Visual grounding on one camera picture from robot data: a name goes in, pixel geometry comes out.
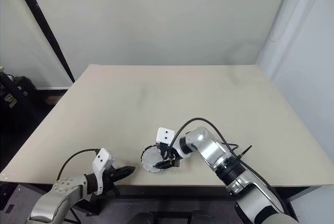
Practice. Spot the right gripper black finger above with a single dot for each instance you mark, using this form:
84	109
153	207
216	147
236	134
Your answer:
164	165
156	147

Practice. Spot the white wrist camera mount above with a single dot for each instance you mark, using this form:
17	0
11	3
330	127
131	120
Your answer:
102	161
165	136

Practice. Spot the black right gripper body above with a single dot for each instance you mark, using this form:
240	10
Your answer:
169	156

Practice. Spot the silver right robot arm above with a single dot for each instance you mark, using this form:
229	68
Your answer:
235	174

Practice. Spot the black table frame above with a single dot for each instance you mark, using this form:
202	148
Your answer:
169	190

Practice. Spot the dark rounded shape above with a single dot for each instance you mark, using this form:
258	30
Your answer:
202	217

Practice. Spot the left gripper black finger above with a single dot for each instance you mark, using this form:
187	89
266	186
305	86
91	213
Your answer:
125	170
121	177

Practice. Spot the black equipment case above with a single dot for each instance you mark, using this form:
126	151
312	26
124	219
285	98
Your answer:
18	98

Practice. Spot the grey round motor cover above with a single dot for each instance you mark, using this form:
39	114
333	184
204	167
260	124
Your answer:
152	159

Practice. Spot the black diagonal wall strip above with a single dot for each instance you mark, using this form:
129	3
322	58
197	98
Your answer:
44	29

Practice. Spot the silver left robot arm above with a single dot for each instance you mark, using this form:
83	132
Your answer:
57	195

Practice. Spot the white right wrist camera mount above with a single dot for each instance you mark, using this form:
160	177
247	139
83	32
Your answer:
165	136

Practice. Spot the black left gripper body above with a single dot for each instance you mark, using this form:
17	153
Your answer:
109	179

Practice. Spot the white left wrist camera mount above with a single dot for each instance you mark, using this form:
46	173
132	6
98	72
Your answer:
102	161

